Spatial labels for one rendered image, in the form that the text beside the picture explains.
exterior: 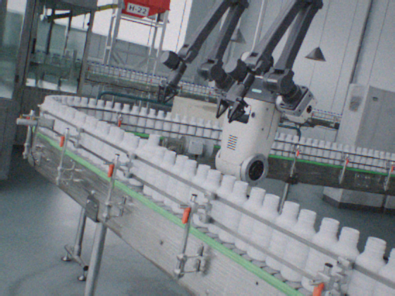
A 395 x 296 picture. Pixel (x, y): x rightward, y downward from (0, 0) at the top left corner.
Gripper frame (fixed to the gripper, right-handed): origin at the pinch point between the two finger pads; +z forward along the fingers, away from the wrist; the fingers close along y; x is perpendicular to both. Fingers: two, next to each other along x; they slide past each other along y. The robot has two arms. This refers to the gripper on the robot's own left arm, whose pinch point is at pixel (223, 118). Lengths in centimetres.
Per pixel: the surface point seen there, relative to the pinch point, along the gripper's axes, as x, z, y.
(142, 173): -19.4, 33.6, -3.2
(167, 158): -24.1, 25.6, 7.8
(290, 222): -33, 27, 61
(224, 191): -29, 27, 37
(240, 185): -31, 24, 42
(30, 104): 207, 20, -470
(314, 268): -33, 34, 71
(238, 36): 577, -336, -549
